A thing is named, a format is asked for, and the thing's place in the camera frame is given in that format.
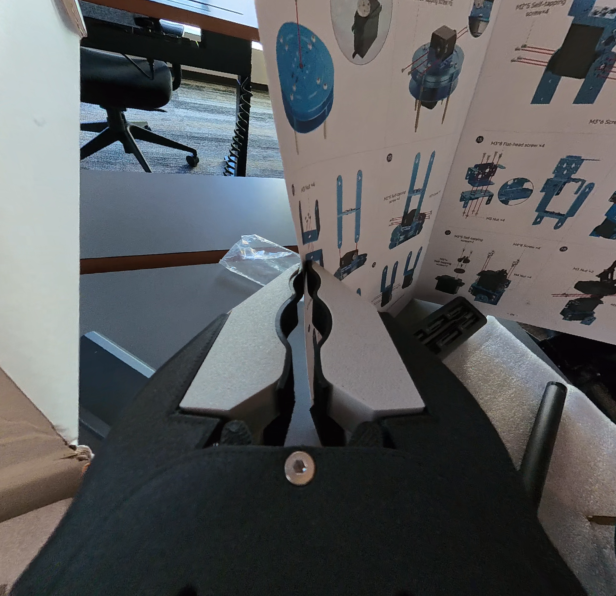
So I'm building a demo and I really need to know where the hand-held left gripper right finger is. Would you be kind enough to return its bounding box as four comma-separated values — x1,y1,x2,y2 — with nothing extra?
304,261,426,445

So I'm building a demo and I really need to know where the black rectangular case sleeve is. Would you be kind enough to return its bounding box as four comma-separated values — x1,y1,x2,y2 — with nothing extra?
78,331,156,443

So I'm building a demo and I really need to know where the light grey wood-edged desk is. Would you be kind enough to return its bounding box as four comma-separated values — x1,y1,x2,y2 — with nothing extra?
79,169,301,275

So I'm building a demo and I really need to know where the black precision screwdriver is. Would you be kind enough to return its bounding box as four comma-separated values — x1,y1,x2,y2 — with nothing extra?
521,381,569,499

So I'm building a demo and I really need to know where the orange cardboard box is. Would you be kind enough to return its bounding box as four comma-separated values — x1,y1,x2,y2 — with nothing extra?
0,0,97,525

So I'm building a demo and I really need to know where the instruction manual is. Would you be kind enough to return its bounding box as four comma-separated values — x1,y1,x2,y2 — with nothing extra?
251,0,616,414

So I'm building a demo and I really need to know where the clear plastic bag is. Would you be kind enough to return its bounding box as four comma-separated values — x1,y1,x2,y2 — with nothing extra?
218,234,300,285

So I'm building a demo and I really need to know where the black coiled cable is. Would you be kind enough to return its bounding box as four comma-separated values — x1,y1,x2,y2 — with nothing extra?
223,74,254,177

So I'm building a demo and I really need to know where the black screwdriver bit holder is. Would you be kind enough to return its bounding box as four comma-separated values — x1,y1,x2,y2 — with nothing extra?
413,295,488,356

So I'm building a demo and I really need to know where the dark blue office chair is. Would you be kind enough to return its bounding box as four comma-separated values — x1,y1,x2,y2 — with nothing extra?
79,47,200,173

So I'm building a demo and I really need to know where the white foam sheet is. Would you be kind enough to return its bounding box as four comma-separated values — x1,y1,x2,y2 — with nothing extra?
440,312,616,596

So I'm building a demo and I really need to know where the black wood-edged standing desk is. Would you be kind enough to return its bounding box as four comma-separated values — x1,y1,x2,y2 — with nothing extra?
72,0,263,176

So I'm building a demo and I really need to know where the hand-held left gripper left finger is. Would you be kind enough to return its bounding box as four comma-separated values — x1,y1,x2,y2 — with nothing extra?
179,262,309,445

